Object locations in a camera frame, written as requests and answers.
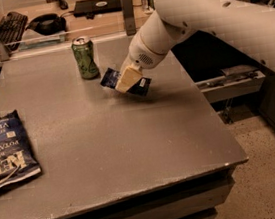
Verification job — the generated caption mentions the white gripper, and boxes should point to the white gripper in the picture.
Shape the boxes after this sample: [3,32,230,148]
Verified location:
[115,29,167,93]

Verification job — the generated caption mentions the blue rxbar blueberry wrapper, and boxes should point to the blue rxbar blueberry wrapper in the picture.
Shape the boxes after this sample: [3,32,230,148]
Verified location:
[101,64,151,96]

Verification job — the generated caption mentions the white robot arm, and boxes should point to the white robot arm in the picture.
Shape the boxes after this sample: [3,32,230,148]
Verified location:
[116,0,275,92]

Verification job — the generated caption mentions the green soda can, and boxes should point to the green soda can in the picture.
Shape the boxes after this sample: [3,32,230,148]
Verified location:
[71,36,99,80]

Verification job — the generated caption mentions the black closed laptop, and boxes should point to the black closed laptop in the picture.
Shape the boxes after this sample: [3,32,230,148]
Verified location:
[73,0,122,17]

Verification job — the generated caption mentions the black headphones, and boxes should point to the black headphones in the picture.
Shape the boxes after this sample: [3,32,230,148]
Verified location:
[28,13,67,36]

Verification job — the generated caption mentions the black keyboard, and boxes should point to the black keyboard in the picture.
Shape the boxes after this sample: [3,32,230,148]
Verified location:
[0,11,28,51]

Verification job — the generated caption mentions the blue kettle chips bag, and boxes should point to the blue kettle chips bag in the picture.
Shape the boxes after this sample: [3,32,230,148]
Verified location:
[0,110,42,189]

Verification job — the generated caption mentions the middle metal divider bracket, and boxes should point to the middle metal divider bracket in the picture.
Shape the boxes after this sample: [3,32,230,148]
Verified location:
[120,0,136,36]

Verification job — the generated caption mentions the grey metal shelf rail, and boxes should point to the grey metal shelf rail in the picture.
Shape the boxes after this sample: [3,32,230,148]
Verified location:
[197,64,265,103]

